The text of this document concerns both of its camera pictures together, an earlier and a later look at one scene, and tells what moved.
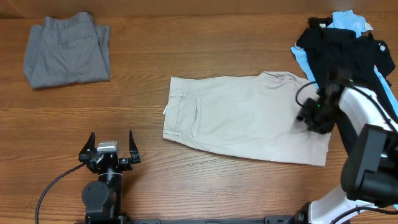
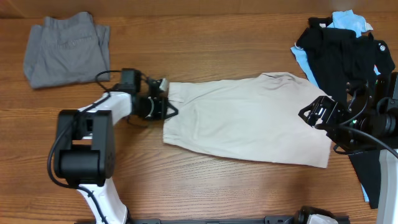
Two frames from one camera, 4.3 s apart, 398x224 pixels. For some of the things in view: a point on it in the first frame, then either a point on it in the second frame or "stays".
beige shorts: x=254 y=115 stays
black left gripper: x=84 y=155 -> x=160 y=103
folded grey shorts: x=67 y=49 stays
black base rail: x=270 y=219 stays
